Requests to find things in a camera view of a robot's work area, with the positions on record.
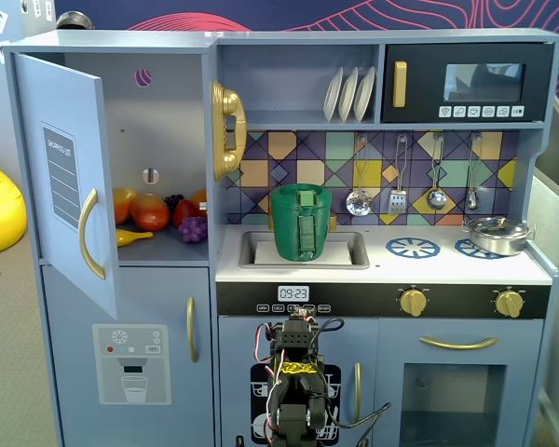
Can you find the black toy microwave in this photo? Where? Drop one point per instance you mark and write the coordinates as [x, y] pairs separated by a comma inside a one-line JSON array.
[[484, 52]]

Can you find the metal ladle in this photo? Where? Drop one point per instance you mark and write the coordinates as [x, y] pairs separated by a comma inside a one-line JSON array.
[[436, 199]]

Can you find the red toy apple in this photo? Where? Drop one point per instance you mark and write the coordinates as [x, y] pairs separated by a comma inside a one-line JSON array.
[[185, 213]]

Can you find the purple toy grapes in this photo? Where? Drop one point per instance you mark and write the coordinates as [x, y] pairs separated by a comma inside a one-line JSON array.
[[193, 229]]

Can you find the dark toy blackberry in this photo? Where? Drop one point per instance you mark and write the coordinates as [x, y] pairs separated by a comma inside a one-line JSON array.
[[172, 201]]

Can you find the metal skimmer spoon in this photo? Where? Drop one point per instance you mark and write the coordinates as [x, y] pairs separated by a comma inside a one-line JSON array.
[[358, 203]]

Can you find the grey toy sink basin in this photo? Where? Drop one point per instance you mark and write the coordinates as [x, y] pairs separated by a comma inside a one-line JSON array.
[[248, 261]]

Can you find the white toy plate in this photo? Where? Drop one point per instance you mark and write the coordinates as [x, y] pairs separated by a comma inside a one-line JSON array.
[[365, 93], [331, 95], [347, 95]]

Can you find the blue cabinet door shopping list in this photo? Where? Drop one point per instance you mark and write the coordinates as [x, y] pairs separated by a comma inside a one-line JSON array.
[[37, 102]]

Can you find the blue toy kitchen unit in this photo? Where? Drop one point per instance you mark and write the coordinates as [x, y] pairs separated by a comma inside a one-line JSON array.
[[284, 79]]

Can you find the yellow toy banana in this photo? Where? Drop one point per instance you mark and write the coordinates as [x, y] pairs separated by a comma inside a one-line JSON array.
[[128, 237]]

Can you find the orange red toy mango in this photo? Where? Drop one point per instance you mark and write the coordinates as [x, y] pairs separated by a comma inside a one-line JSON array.
[[149, 214]]

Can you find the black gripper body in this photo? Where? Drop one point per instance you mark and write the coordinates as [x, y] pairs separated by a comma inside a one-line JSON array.
[[296, 334]]

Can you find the gold stove knob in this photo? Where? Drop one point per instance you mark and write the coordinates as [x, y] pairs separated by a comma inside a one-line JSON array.
[[413, 302], [509, 303]]

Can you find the grey partition panel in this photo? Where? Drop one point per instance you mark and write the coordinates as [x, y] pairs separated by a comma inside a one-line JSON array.
[[552, 242]]

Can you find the metal slotted spatula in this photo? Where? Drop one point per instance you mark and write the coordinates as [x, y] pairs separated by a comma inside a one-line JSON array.
[[397, 202]]

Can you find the blue fridge door water dispenser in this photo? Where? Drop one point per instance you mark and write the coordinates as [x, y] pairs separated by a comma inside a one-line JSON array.
[[74, 298]]

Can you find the steel pot with lid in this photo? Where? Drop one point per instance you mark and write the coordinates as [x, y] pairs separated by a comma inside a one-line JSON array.
[[494, 237]]

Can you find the gold toy faucet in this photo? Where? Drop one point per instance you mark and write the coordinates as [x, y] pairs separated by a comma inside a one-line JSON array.
[[332, 222]]

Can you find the green plastic cup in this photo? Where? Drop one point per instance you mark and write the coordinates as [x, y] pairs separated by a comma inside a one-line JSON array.
[[286, 223]]

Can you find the yellow beanbag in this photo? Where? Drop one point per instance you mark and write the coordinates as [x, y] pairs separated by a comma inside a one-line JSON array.
[[0, 209]]

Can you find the gold toy telephone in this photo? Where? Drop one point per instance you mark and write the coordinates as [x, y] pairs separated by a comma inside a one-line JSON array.
[[230, 100]]

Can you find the metal serving spoon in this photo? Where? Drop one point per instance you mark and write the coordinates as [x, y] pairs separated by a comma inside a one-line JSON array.
[[471, 200]]

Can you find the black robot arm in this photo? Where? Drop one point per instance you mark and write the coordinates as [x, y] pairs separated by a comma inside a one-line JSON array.
[[291, 414]]

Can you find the blue oven door with window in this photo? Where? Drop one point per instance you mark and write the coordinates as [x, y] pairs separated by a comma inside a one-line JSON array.
[[391, 354]]

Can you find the toy orange fruit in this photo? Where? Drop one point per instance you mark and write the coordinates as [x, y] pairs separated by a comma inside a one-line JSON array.
[[199, 198]]

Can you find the silver round object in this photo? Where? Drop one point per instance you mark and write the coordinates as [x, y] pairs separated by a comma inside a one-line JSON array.
[[74, 21]]

